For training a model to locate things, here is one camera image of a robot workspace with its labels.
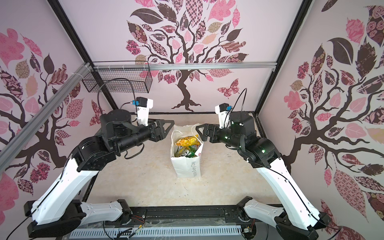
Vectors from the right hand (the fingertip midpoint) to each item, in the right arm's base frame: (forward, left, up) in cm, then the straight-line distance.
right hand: (204, 126), depth 60 cm
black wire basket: (+48, +44, -6) cm, 65 cm away
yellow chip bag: (+7, +8, -22) cm, 25 cm away
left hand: (-3, +13, +4) cm, 14 cm away
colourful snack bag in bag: (+1, +8, -21) cm, 23 cm away
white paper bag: (-7, +9, -23) cm, 25 cm away
